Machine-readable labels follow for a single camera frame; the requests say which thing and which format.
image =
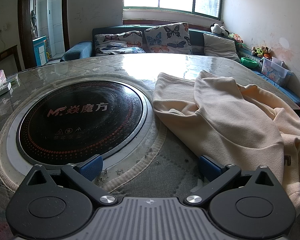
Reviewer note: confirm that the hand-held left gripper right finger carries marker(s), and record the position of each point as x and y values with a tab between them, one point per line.
210	167

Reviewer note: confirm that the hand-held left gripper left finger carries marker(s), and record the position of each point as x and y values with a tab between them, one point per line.
91	167

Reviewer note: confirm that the cream sweater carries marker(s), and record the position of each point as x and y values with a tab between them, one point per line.
215	115

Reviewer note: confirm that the round black induction cooktop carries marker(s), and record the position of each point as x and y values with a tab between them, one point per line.
82	120

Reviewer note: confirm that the clear plastic storage box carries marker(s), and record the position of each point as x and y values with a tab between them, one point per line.
273	71

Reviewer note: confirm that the green plastic bowl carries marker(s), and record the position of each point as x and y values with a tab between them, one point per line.
248	62

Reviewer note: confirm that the brown and green plush toys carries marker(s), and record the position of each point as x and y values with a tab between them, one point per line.
261	51

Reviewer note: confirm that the colourful plush toy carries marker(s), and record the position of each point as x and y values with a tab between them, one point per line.
236	38

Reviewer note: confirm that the grey pillow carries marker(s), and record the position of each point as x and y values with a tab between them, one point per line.
221	46

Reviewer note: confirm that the blue corner sofa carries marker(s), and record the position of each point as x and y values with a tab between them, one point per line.
77	51

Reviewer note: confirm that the panda plush toy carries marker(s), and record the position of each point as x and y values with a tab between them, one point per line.
218	28

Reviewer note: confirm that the butterfly print pillow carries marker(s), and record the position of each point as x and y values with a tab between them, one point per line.
167	37
117	43

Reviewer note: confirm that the light blue cabinet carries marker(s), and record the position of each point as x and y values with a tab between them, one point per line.
40	51

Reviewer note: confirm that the dark wooden chair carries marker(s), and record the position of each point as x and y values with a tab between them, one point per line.
5	55

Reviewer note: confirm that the dark wooden door frame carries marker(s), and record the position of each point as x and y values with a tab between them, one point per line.
23	30

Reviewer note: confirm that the white wall socket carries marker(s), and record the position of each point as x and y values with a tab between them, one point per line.
4	27

